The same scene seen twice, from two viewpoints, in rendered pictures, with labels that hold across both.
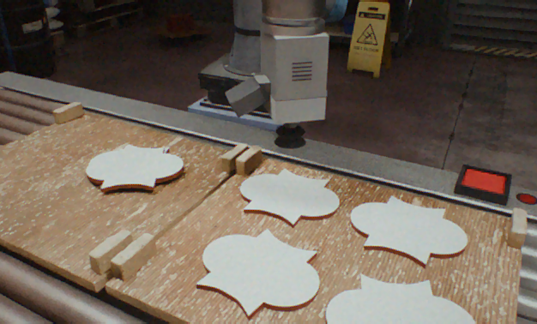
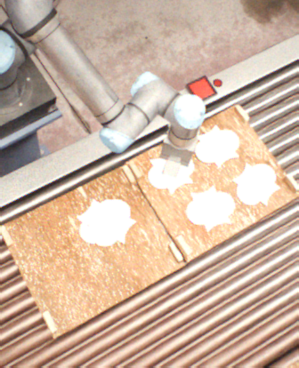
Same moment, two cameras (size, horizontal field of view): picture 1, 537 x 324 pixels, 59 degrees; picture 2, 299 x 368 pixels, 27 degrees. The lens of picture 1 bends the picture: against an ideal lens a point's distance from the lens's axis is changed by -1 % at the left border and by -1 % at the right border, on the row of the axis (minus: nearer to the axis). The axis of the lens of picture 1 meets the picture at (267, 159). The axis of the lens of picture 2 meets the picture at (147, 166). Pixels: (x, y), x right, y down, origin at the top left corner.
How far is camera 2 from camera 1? 155 cm
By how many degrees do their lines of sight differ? 57
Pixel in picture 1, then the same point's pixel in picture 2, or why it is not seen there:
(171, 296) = (206, 242)
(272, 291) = (224, 211)
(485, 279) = (252, 145)
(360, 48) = not seen: outside the picture
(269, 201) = (172, 181)
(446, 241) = (232, 140)
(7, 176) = (71, 284)
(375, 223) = (209, 155)
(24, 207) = (111, 281)
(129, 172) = (116, 227)
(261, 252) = (203, 203)
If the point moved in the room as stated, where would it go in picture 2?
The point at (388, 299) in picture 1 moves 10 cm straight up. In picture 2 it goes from (246, 180) to (254, 167)
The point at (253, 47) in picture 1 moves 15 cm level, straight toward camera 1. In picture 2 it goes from (12, 91) to (56, 115)
